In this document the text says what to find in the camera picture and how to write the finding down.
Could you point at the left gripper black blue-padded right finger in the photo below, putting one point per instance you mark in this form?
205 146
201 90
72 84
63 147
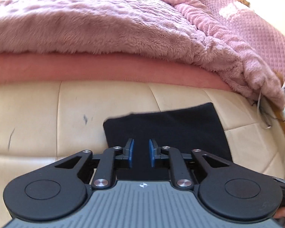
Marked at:
225 189

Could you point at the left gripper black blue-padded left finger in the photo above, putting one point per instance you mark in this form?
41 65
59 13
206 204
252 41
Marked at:
61 188

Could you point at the black pants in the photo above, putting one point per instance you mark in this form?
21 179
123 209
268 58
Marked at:
186 129

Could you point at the salmon pink bed sheet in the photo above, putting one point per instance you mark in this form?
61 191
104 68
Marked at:
116 67

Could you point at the pink quilted headboard cover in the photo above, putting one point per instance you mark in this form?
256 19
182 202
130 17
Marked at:
268 42

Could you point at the fluffy pink blanket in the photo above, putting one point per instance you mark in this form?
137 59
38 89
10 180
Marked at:
175 30

